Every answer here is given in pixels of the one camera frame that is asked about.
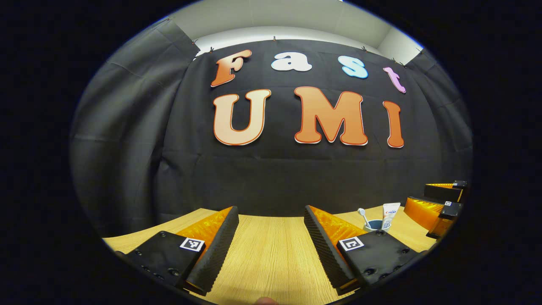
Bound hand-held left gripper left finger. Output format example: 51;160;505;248
116;206;240;296

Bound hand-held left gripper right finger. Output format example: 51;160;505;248
304;205;422;296

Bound white toothpaste tube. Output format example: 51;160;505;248
381;203;401;230

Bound wooden desktop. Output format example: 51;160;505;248
103;205;441;305

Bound black backdrop cloth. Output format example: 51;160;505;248
70;19;474;238

